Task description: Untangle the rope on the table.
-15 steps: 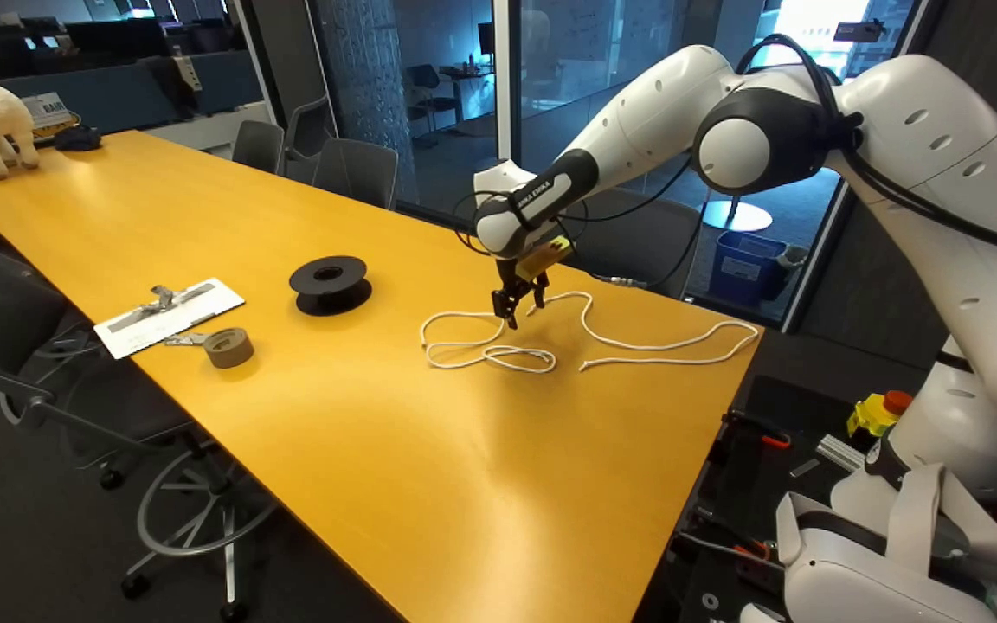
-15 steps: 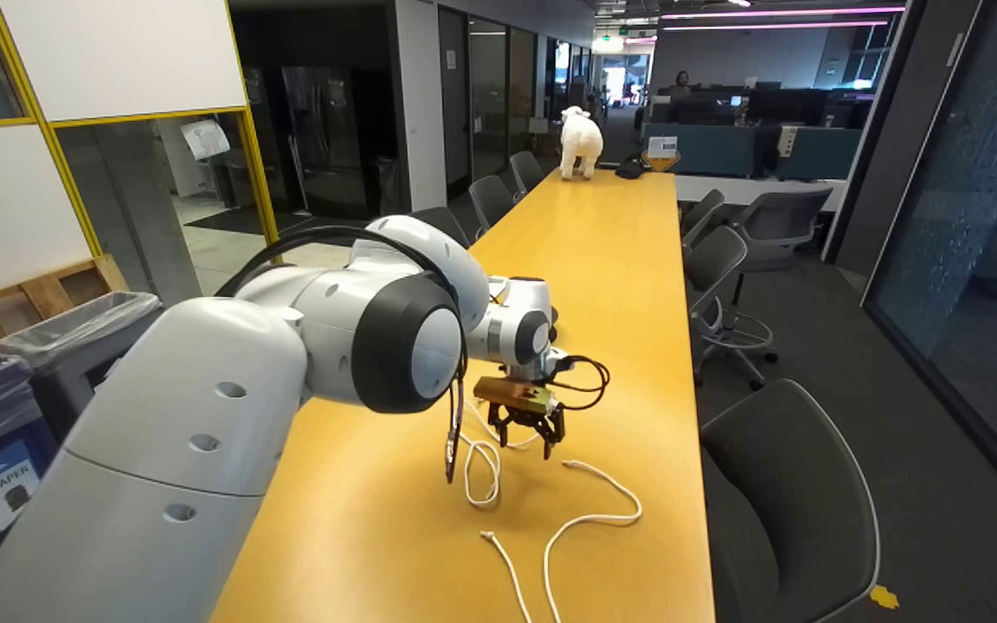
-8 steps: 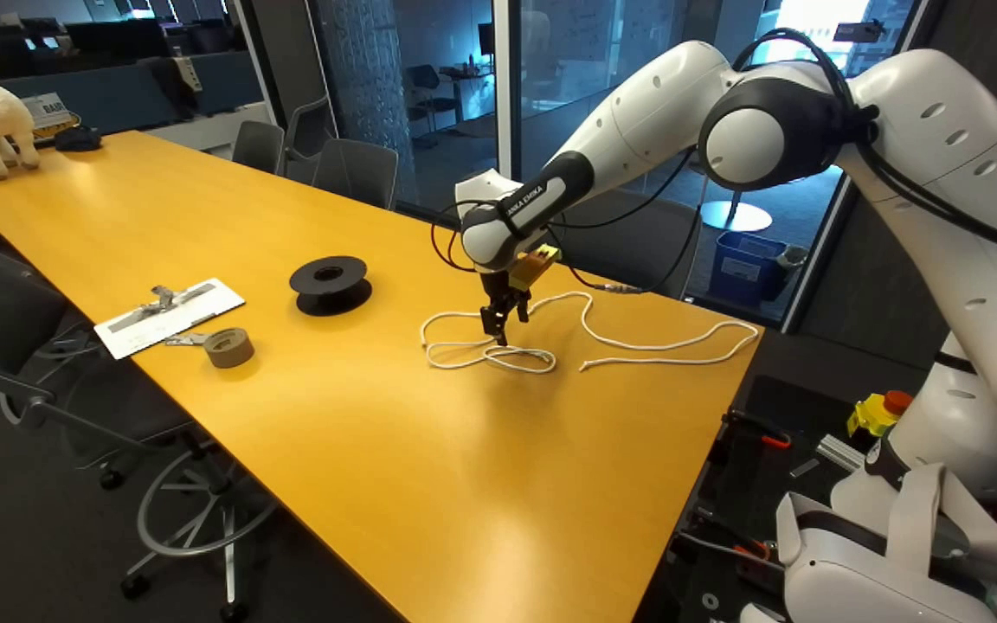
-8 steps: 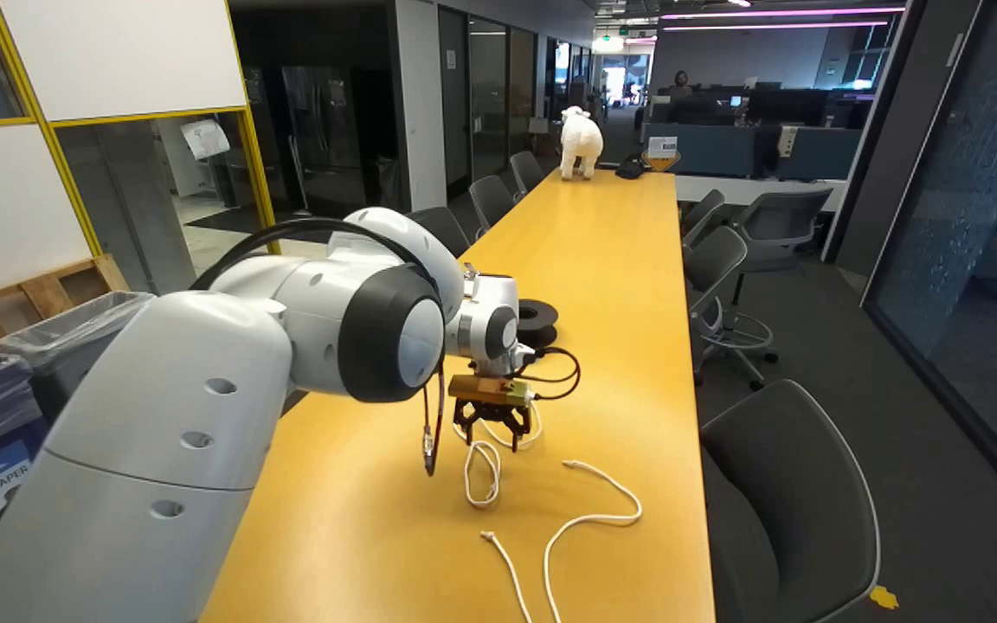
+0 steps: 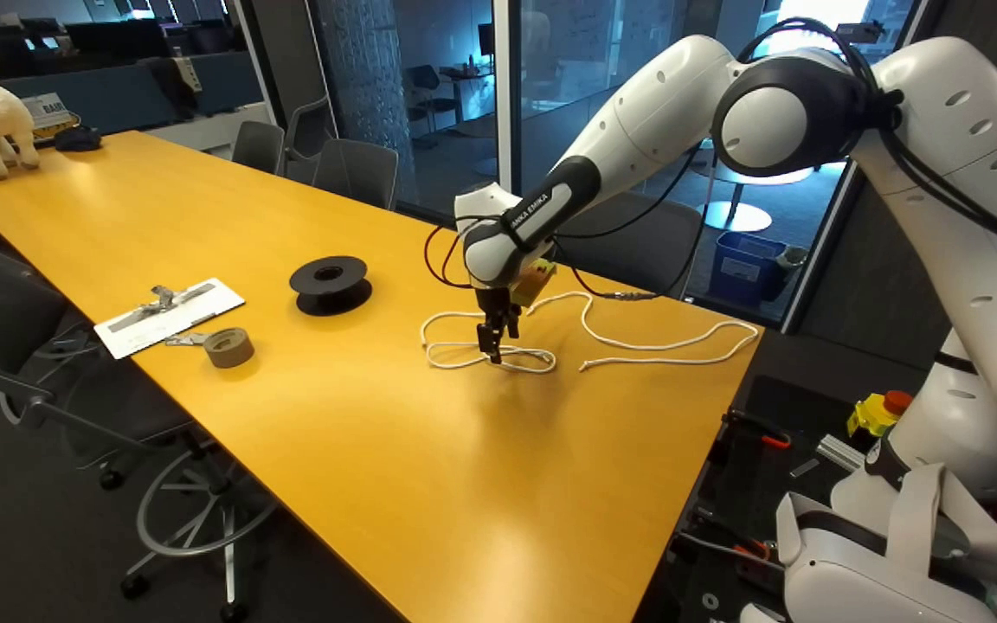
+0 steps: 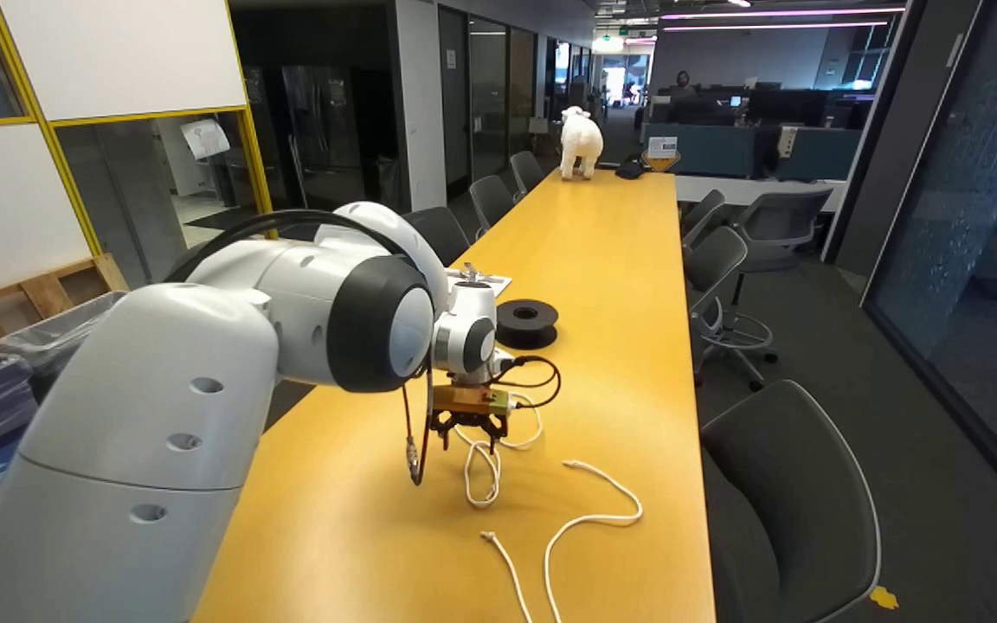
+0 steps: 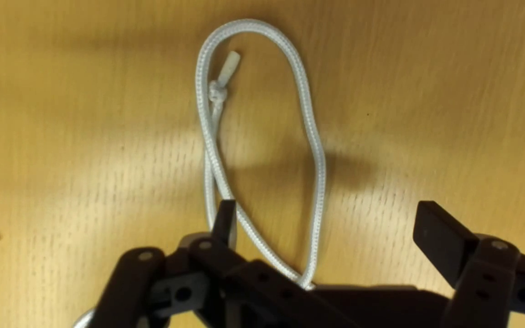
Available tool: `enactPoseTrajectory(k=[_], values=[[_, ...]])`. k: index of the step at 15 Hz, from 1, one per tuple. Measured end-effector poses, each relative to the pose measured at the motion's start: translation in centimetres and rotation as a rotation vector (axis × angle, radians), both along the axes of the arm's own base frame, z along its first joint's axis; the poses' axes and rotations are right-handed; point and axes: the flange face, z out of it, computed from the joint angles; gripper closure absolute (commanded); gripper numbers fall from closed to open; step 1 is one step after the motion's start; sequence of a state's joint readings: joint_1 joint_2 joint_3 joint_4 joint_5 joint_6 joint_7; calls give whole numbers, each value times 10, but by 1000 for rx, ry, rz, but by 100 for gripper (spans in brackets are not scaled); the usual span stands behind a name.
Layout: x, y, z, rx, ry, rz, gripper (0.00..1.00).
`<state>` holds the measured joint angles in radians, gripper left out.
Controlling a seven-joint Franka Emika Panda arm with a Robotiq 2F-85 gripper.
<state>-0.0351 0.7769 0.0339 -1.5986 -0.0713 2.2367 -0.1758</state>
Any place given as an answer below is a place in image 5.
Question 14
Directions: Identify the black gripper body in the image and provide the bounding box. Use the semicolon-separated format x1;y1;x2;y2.
470;277;526;332

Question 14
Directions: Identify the white rope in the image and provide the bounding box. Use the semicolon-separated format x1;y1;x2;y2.
416;287;764;380

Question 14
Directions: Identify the black office chair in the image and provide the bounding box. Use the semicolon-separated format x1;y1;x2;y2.
310;134;403;211
283;96;340;158
520;179;714;306
231;119;291;177

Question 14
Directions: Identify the black spool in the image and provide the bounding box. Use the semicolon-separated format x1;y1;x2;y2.
283;254;378;319

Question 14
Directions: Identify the gray tape roll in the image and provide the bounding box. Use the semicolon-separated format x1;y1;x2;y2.
198;326;258;374

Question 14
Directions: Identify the black pegboard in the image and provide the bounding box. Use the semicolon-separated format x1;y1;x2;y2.
682;376;872;623

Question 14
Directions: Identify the orange black clamp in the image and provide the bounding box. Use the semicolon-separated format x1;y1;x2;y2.
754;425;797;456
738;533;783;569

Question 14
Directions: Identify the yellow red stop button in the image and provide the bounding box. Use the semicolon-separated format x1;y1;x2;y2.
844;389;917;444

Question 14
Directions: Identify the small black flat object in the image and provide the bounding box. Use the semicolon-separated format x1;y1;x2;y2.
52;122;107;156

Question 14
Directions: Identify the gray desk box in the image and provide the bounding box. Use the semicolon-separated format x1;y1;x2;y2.
19;91;85;137

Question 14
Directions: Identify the small metal bracket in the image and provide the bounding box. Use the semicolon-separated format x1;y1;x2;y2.
141;281;179;323

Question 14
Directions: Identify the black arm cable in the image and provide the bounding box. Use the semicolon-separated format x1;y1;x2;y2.
418;13;997;306

